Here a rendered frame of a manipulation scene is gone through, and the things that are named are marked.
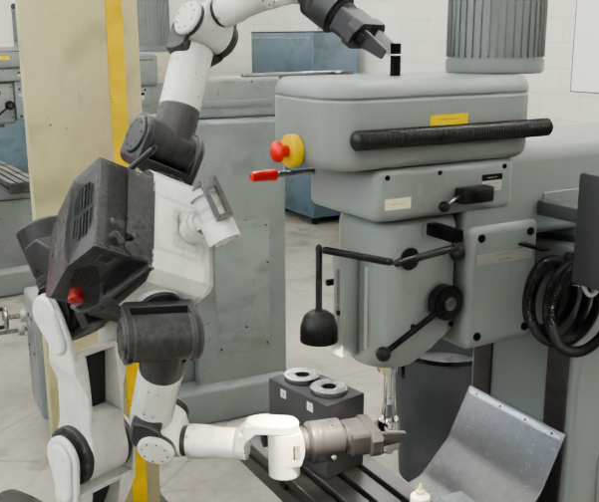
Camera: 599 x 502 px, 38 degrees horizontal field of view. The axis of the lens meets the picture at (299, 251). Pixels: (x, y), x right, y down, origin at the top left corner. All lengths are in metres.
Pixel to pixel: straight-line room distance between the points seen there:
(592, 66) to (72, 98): 4.64
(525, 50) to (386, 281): 0.53
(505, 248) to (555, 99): 5.49
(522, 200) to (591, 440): 0.57
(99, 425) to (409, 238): 0.87
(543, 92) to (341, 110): 5.88
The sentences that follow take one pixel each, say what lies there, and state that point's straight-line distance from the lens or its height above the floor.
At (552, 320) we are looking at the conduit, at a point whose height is 1.44.
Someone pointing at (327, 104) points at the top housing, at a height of 1.85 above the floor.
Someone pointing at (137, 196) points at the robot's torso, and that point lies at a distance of 1.71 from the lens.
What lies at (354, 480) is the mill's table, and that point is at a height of 0.95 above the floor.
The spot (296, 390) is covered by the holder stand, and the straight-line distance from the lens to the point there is 2.09.
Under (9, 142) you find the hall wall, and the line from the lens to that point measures 10.63.
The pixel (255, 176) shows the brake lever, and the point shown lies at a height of 1.70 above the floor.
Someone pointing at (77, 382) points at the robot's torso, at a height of 1.21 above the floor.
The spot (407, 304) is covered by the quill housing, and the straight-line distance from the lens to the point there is 1.68.
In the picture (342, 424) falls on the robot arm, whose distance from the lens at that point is 1.86.
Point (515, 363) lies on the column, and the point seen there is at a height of 1.22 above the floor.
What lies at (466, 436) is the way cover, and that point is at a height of 1.01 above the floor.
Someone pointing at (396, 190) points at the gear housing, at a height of 1.69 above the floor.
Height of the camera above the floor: 1.97
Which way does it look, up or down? 14 degrees down
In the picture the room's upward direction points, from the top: straight up
